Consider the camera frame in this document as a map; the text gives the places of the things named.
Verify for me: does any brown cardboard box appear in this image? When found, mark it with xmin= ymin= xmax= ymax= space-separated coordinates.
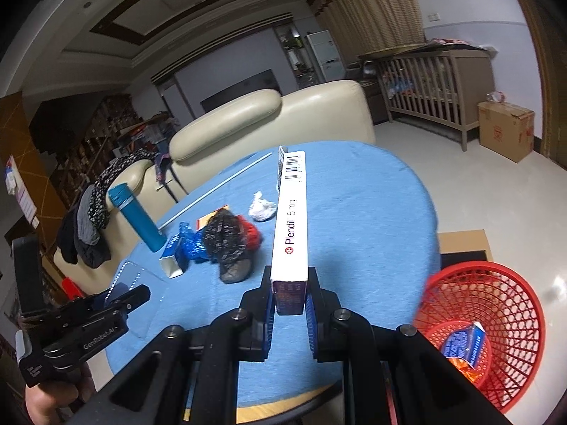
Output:
xmin=477 ymin=100 xmax=536 ymax=163

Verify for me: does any wooden crib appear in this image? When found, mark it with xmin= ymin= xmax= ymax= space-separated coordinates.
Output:
xmin=359 ymin=46 xmax=494 ymax=151

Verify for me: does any white tissue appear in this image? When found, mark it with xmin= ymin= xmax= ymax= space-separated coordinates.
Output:
xmin=248 ymin=191 xmax=278 ymax=222

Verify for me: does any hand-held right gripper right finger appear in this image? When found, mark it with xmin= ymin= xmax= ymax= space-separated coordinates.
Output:
xmin=305 ymin=266 xmax=517 ymax=425

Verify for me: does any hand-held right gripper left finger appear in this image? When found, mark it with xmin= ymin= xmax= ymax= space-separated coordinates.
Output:
xmin=80 ymin=265 xmax=274 ymax=425

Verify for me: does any dark patterned pouch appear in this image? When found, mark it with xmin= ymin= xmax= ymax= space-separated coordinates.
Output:
xmin=201 ymin=210 xmax=253 ymax=284

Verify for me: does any long white medicine box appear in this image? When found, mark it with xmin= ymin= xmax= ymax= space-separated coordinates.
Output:
xmin=270 ymin=145 xmax=309 ymax=316

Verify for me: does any orange and red box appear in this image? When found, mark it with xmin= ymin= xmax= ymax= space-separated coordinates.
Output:
xmin=197 ymin=206 xmax=263 ymax=251

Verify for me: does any person's left hand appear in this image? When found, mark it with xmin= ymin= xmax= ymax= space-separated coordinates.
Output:
xmin=26 ymin=354 xmax=96 ymax=425

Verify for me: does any teal thermos bottle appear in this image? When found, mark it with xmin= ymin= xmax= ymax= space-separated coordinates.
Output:
xmin=108 ymin=183 xmax=167 ymax=253

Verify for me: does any blue and white packet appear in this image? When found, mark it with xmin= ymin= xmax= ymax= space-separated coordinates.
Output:
xmin=440 ymin=322 xmax=485 ymax=369

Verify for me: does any glass display cabinet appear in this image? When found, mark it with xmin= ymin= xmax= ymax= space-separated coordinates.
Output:
xmin=275 ymin=24 xmax=318 ymax=89

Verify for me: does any orange wrapper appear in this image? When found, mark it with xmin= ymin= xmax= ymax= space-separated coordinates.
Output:
xmin=452 ymin=356 xmax=483 ymax=386

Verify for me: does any white standing air conditioner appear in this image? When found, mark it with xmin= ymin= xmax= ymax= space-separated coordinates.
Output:
xmin=305 ymin=30 xmax=346 ymax=83

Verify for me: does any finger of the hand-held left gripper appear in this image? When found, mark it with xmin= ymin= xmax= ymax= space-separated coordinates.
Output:
xmin=104 ymin=285 xmax=152 ymax=319
xmin=106 ymin=282 xmax=132 ymax=304

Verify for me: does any red plastic mesh basket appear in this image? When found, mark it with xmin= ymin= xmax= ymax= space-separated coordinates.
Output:
xmin=412 ymin=261 xmax=546 ymax=412

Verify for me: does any thin white rod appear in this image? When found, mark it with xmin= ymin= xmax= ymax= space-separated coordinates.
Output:
xmin=157 ymin=152 xmax=273 ymax=230

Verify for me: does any purple strap bag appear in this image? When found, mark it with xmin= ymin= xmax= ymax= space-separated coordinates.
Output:
xmin=153 ymin=151 xmax=187 ymax=205

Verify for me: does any brown pleated curtain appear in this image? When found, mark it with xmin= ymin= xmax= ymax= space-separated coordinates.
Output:
xmin=500 ymin=0 xmax=567 ymax=164

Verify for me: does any dark wooden bottle shelf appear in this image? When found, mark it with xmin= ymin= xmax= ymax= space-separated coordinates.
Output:
xmin=29 ymin=93 xmax=142 ymax=213

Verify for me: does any black polka dot garment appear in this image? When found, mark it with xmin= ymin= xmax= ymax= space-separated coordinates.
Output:
xmin=89 ymin=148 xmax=160 ymax=227

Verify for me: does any grey garment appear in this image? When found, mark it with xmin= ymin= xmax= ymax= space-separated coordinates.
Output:
xmin=76 ymin=186 xmax=112 ymax=269

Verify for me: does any black television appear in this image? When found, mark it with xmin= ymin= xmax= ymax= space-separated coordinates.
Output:
xmin=200 ymin=69 xmax=282 ymax=114

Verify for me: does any beige pleated curtain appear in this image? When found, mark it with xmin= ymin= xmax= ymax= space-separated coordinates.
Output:
xmin=308 ymin=0 xmax=428 ymax=60

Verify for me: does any blue and white carton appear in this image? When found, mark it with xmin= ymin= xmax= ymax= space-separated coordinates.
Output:
xmin=159 ymin=232 xmax=189 ymax=279

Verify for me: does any cream leather sofa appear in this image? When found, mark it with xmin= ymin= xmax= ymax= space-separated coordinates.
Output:
xmin=53 ymin=80 xmax=377 ymax=284

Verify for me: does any blue plastic wrapper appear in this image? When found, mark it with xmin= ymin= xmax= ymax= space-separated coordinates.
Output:
xmin=177 ymin=221 xmax=210 ymax=265

